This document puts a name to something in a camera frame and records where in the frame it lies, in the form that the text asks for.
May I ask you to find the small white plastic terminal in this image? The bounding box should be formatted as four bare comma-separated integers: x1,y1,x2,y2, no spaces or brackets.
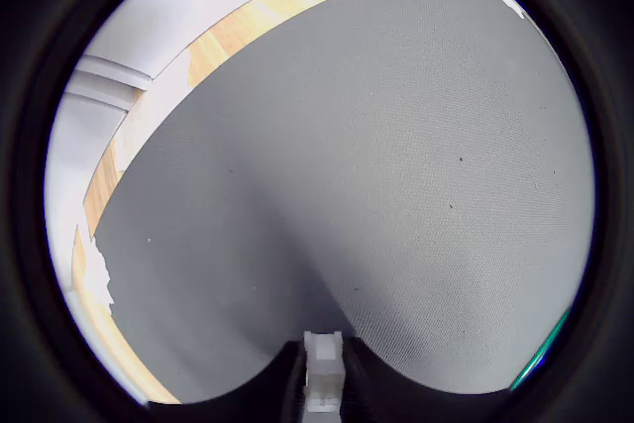
302,329,346,414

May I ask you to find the round green lid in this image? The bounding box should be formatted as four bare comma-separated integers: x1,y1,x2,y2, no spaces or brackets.
509,307,572,392

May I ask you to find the white masking tape piece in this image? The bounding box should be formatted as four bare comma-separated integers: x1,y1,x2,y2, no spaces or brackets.
73,223,116,318

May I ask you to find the dark grey mat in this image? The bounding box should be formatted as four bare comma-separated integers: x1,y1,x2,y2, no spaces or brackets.
96,0,595,407

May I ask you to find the white partition box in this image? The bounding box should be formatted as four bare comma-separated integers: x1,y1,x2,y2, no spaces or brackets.
83,0,476,82
44,53,153,315

